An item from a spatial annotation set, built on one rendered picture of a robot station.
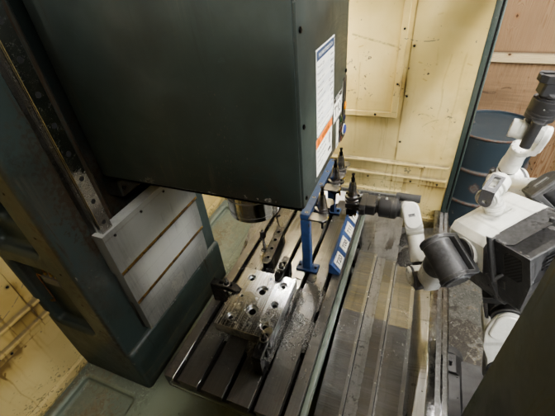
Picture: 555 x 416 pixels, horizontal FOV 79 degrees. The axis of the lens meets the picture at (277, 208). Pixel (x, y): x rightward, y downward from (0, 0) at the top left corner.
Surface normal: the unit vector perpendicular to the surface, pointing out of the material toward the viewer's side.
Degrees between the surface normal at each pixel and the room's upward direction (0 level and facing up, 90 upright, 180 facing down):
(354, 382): 8
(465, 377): 0
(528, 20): 90
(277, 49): 90
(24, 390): 90
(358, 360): 8
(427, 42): 90
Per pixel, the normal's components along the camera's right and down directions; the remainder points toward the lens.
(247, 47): -0.36, 0.59
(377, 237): -0.22, -0.48
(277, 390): -0.08, -0.79
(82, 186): 0.93, 0.16
